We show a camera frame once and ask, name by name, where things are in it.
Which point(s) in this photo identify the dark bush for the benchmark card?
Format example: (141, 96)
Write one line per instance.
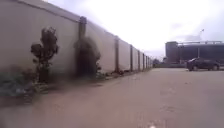
(87, 58)

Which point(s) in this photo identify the low weeds strip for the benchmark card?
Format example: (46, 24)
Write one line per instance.
(16, 85)

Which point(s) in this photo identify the pole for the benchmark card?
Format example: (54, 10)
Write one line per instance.
(199, 43)

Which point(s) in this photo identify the brown dirt road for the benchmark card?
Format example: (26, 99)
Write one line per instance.
(140, 100)

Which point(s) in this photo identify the small dark tree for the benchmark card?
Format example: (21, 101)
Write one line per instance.
(45, 50)

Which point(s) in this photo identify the long grey concrete wall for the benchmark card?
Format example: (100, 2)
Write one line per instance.
(20, 40)

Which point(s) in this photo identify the grey building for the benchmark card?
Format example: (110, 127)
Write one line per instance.
(200, 51)

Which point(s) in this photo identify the dark car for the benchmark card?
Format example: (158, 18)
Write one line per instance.
(202, 64)

